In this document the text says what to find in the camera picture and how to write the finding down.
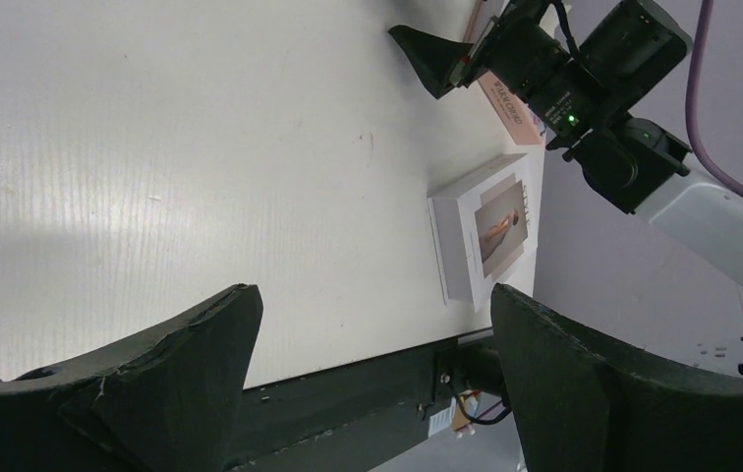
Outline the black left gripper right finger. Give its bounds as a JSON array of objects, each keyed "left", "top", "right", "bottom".
[{"left": 490, "top": 284, "right": 743, "bottom": 471}]

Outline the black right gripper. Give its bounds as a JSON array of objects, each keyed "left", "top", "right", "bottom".
[{"left": 388, "top": 1, "right": 606, "bottom": 131}]

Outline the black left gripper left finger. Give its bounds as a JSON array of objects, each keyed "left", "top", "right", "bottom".
[{"left": 0, "top": 284, "right": 263, "bottom": 471}]

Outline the white Style magazine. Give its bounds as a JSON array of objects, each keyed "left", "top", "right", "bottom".
[{"left": 428, "top": 153, "right": 540, "bottom": 312}]

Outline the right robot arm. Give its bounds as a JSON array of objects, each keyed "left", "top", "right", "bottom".
[{"left": 388, "top": 1, "right": 743, "bottom": 287}]

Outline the pink floral Designer Fate book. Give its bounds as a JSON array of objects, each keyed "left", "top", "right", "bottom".
[{"left": 463, "top": 0, "right": 546, "bottom": 146}]

